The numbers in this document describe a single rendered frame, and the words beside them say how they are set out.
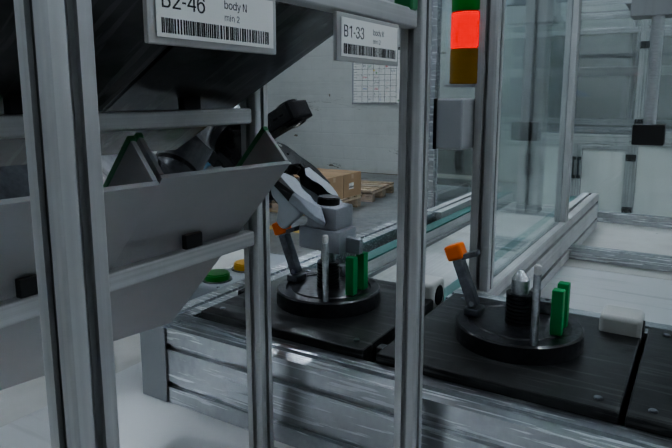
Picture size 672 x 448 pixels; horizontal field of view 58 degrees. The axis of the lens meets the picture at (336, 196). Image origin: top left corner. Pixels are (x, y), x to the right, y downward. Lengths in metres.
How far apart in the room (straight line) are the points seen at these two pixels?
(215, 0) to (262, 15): 0.03
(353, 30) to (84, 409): 0.27
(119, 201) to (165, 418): 0.43
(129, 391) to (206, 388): 0.14
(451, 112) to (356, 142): 9.06
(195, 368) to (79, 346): 0.53
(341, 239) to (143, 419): 0.32
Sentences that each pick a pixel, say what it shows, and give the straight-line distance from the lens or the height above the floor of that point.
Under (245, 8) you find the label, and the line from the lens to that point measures 0.32.
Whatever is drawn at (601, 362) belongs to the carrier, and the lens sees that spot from 0.71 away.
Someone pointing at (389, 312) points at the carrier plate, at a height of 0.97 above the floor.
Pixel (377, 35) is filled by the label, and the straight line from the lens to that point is 0.43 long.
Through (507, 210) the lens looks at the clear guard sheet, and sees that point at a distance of 1.03.
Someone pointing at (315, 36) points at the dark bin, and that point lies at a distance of 0.49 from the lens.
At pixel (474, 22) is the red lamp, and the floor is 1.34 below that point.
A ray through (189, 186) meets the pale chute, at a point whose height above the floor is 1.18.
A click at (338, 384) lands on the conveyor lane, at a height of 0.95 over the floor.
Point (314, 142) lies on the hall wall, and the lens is 10.31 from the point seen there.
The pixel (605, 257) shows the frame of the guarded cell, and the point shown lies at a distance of 1.54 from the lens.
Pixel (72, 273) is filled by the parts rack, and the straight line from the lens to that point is 0.25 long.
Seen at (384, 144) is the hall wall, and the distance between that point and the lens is 9.68.
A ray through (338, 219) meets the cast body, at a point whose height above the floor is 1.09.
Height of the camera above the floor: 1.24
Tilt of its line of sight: 9 degrees down
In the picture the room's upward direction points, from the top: straight up
